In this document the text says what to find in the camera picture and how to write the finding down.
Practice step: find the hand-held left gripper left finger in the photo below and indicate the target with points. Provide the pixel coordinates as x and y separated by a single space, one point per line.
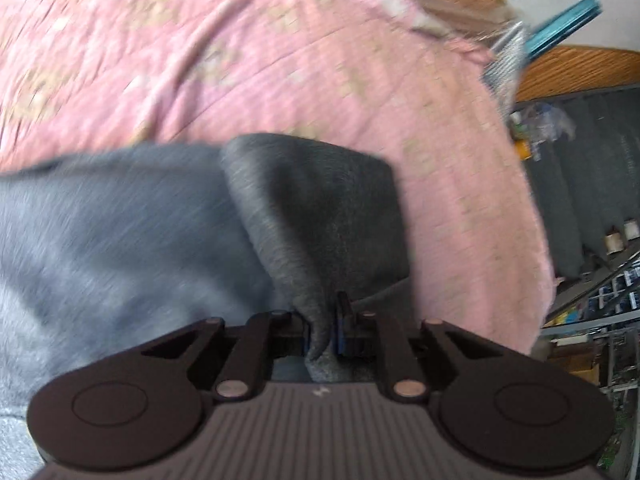
299 342

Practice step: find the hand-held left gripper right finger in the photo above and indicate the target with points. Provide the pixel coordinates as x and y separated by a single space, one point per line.
342 330

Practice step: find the grey pants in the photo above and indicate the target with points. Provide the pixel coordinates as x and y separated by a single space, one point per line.
200 240

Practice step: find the yellow container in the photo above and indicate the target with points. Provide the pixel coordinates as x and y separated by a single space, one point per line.
522 150

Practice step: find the pink bear printed blanket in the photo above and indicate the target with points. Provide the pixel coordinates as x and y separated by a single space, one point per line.
300 70

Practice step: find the clear plastic bag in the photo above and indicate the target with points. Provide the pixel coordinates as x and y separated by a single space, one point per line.
545 122

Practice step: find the clear bubble wrap sheet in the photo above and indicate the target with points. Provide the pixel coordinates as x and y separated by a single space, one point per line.
480 25

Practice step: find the wooden board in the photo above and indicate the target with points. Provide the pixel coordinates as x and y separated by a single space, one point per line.
580 72

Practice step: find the teal rolled mat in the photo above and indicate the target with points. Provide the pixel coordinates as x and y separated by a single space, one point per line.
560 25

